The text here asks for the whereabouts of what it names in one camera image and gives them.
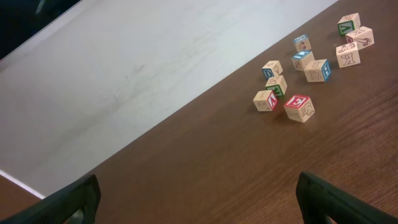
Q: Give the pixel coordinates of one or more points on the blue 5 wooden block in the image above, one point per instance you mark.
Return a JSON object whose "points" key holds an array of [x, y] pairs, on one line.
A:
{"points": [[302, 43]]}

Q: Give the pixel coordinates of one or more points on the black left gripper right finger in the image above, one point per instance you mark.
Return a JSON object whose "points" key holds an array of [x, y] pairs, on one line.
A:
{"points": [[320, 203]]}

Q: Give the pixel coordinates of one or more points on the green V wooden block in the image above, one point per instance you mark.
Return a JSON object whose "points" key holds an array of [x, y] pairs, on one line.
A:
{"points": [[348, 23]]}

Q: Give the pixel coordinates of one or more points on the blue L wooden block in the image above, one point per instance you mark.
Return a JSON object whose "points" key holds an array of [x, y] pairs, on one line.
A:
{"points": [[301, 59]]}

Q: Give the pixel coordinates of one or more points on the red E wooden block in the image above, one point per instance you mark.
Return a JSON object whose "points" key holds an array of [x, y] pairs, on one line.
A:
{"points": [[299, 108]]}

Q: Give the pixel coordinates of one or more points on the blue-sided wooden block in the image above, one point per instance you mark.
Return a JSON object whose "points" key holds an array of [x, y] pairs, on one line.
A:
{"points": [[318, 70]]}

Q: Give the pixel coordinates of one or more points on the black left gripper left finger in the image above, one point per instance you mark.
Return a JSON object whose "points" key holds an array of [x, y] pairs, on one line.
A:
{"points": [[76, 203]]}

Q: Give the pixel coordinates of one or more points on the plain picture wooden block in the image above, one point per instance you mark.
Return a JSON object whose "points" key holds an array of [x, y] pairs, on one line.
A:
{"points": [[362, 35]]}

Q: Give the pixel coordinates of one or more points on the red A wooden block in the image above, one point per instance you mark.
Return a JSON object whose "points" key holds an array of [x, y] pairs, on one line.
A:
{"points": [[265, 100]]}

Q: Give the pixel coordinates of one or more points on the green-edged wooden block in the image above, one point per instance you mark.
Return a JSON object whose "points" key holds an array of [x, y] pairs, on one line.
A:
{"points": [[277, 84]]}

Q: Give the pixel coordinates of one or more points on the K wooden block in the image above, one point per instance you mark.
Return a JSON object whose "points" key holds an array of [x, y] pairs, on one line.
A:
{"points": [[348, 55]]}

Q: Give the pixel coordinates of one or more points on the blue D wooden block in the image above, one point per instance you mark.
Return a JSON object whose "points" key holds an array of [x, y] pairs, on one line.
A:
{"points": [[272, 68]]}

